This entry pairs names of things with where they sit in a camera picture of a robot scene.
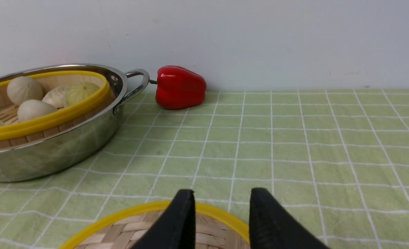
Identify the green checkered tablecloth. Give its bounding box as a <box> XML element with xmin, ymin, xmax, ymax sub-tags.
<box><xmin>0</xmin><ymin>89</ymin><xmax>409</xmax><ymax>249</ymax></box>

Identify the yellow rimmed bamboo steamer basket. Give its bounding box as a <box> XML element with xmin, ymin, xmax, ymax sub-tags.
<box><xmin>0</xmin><ymin>69</ymin><xmax>115</xmax><ymax>150</ymax></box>

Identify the white bun near gripper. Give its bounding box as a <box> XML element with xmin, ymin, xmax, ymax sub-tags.
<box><xmin>17</xmin><ymin>99</ymin><xmax>58</xmax><ymax>122</ymax></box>

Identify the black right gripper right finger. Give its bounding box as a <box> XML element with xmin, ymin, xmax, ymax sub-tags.
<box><xmin>250</xmin><ymin>188</ymin><xmax>328</xmax><ymax>249</ymax></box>

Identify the pale green steamed bun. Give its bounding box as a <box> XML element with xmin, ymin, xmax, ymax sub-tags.
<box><xmin>64</xmin><ymin>82</ymin><xmax>100</xmax><ymax>108</ymax></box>

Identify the yellow rimmed bamboo steamer lid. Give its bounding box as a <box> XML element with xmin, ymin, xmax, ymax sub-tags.
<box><xmin>61</xmin><ymin>201</ymin><xmax>250</xmax><ymax>249</ymax></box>

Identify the stainless steel pot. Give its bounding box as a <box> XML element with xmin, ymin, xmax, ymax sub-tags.
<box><xmin>0</xmin><ymin>64</ymin><xmax>150</xmax><ymax>182</ymax></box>

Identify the white steamed bun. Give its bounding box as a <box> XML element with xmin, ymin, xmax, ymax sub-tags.
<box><xmin>6</xmin><ymin>77</ymin><xmax>44</xmax><ymax>106</ymax></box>

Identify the red bell pepper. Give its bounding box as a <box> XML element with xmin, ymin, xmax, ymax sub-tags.
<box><xmin>149</xmin><ymin>65</ymin><xmax>206</xmax><ymax>110</ymax></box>

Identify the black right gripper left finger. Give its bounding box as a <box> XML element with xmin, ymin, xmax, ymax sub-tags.
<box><xmin>131</xmin><ymin>189</ymin><xmax>196</xmax><ymax>249</ymax></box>

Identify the white dumpling centre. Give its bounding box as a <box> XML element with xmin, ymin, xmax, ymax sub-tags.
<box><xmin>42</xmin><ymin>85</ymin><xmax>70</xmax><ymax>109</ymax></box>

